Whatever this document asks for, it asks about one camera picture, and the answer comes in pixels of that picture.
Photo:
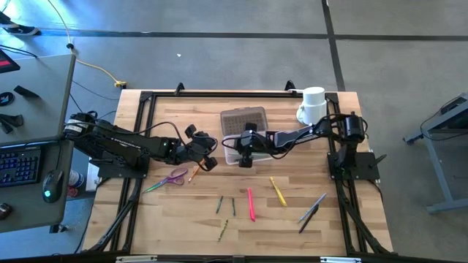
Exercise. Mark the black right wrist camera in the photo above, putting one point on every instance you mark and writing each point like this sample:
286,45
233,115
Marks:
239,144

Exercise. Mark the white edge bracket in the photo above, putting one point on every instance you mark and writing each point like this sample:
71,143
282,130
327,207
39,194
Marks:
340,260
135,259

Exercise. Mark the black tablet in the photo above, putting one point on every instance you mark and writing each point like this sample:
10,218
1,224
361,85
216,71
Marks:
7,63

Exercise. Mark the black computer mouse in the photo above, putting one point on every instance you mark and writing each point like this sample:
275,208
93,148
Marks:
53,184

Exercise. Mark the white paper sheet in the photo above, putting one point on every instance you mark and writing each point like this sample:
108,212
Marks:
91,182

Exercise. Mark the black table clamp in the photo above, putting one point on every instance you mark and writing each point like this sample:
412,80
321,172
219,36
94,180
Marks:
290,85
179,88

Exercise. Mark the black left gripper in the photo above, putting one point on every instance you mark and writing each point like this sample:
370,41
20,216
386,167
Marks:
192,149

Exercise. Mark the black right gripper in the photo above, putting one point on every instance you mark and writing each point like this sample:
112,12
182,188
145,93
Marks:
256,142

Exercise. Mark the olive green short pencil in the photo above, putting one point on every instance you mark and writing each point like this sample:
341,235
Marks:
219,205

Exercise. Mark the pink highlighter pen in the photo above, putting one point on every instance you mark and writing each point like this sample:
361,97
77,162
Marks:
251,205

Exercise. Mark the black pen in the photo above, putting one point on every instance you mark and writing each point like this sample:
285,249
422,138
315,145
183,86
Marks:
305,225

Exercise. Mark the grey lilac pen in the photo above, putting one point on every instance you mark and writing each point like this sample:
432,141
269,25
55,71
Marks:
320,200

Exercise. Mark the orange pencil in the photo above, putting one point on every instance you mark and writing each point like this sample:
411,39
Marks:
195,172

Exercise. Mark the grey rolling cart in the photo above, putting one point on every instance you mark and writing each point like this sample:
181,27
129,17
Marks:
440,171

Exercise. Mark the person's shoe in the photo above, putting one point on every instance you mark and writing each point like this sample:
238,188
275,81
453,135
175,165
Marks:
22,30

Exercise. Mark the black metal table frame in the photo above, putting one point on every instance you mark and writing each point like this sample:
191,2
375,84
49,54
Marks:
204,94

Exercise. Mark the black keyboard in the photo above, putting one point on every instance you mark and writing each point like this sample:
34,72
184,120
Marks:
18,166

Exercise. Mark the grey side desk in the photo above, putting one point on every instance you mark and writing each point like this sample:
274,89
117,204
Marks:
33,98

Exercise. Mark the clear plastic supply box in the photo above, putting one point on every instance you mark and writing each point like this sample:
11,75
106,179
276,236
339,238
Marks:
237,120

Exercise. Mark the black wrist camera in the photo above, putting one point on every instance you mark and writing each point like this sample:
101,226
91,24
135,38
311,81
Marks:
239,144
208,147

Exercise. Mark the black bracket piece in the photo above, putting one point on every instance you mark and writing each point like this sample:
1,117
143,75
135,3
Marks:
12,120

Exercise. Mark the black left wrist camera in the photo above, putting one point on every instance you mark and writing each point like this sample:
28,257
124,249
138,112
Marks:
208,147

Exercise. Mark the small dark mouse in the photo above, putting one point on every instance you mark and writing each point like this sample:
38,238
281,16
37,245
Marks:
4,212

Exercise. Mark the white mug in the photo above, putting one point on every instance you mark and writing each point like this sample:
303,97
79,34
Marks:
314,109

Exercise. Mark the white bottle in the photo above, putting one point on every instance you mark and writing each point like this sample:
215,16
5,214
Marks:
76,179

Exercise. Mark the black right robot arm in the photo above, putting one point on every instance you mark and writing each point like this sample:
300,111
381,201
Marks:
292,137

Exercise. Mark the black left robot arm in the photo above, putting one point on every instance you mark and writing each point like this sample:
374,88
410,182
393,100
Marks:
120,140

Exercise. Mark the round black disc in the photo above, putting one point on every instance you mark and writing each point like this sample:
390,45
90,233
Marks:
6,99

